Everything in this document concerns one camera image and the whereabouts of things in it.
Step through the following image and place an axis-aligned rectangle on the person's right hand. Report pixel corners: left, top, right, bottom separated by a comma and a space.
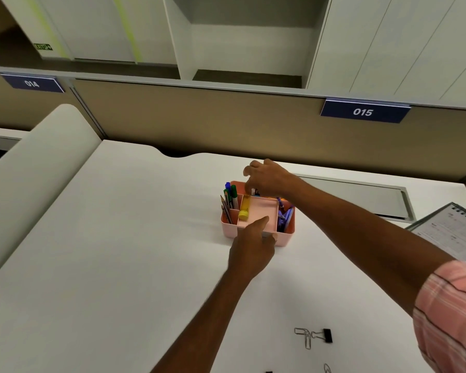
242, 158, 303, 199

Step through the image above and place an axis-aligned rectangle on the person's left hand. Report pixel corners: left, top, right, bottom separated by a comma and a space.
227, 216, 277, 283

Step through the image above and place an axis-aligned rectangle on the pink desk organizer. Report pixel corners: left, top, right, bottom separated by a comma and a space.
220, 180, 296, 247

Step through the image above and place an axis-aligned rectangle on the yellow transparent lead case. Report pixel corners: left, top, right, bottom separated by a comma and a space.
238, 195, 252, 221

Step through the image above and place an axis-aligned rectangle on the purple hole punch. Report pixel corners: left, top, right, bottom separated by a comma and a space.
276, 205, 295, 233

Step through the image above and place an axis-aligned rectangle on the green spiral desk calendar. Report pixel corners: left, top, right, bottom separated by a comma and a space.
405, 202, 466, 268

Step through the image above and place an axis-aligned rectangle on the person's right forearm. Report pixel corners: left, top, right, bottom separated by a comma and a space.
291, 178, 457, 317

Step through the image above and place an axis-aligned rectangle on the person's left forearm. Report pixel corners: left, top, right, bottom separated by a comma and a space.
150, 269, 257, 373

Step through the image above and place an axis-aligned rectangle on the beige partition panel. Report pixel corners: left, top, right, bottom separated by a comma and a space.
0, 71, 104, 138
71, 78, 466, 183

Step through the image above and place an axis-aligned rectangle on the blue number sign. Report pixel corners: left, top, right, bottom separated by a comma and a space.
320, 97, 412, 124
1, 73, 66, 94

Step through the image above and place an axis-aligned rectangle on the white open shelf unit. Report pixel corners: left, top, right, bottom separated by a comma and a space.
0, 0, 331, 90

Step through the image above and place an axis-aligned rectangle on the white panelled cabinet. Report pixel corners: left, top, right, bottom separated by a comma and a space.
307, 0, 466, 109

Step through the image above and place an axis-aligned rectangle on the pink plaid sleeve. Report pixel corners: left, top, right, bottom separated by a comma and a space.
413, 261, 466, 373

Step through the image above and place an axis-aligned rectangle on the white side divider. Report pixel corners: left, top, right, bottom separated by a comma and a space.
0, 104, 103, 284

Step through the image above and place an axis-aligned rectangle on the grey cable tray cover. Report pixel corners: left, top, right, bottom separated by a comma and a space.
295, 174, 416, 224

